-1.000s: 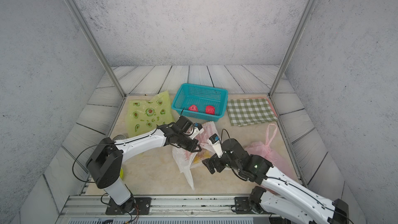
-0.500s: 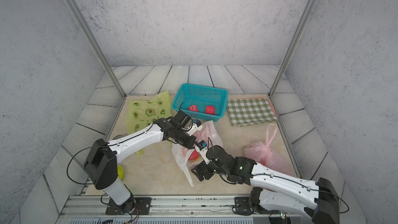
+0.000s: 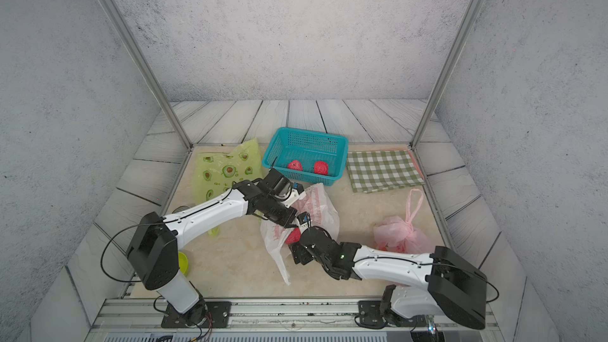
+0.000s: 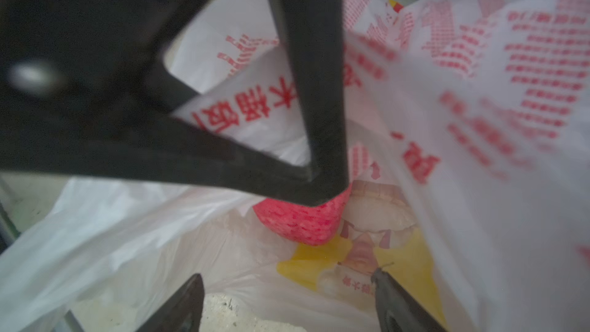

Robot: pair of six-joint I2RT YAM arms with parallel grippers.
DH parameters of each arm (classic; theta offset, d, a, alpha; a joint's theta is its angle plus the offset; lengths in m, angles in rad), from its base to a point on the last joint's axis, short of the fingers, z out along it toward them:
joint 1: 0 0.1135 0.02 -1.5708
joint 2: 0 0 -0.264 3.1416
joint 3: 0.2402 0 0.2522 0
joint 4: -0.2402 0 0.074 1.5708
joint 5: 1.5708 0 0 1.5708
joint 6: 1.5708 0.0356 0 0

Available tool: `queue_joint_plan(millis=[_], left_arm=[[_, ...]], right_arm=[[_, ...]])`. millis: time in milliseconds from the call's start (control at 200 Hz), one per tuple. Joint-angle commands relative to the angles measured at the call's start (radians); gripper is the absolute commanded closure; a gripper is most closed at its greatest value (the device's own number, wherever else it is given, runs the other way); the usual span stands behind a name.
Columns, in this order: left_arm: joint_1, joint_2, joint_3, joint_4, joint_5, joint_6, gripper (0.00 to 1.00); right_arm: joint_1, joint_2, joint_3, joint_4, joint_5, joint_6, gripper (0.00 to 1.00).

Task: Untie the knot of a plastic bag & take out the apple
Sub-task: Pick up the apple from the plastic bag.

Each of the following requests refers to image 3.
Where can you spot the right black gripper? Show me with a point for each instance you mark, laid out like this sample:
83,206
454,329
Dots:
298,249

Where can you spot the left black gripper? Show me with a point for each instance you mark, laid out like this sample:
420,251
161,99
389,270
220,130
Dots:
288,222

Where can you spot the red apple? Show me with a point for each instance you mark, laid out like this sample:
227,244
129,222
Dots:
295,165
293,237
321,168

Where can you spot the white plastic bag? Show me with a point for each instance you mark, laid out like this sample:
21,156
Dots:
315,209

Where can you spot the yellow-green avocado plastic bag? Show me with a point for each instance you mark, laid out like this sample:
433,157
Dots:
215,172

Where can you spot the pink strawberry plastic bag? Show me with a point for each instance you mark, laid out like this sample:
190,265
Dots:
399,235

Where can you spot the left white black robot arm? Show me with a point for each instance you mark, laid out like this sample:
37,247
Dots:
154,247

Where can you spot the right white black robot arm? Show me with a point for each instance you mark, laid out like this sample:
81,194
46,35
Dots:
440,283

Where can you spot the teal plastic basket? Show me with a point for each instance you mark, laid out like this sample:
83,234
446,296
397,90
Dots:
308,147

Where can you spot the green checkered cloth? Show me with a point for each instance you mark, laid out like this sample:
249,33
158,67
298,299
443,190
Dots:
383,170

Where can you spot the lime green plastic cup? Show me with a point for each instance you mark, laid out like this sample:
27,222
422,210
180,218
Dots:
183,263

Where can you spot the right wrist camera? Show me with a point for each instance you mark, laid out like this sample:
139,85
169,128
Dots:
304,221

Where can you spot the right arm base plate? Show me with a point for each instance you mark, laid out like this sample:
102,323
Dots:
375,314

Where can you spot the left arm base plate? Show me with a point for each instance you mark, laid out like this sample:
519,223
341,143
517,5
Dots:
213,313

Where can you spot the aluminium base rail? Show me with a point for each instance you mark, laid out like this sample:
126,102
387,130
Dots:
290,319

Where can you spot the left aluminium frame post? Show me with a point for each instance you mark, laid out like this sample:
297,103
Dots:
113,13

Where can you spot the aluminium frame post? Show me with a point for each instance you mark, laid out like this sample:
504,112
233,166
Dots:
113,13
466,25

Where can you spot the right aluminium frame post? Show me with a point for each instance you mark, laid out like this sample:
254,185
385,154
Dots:
466,25

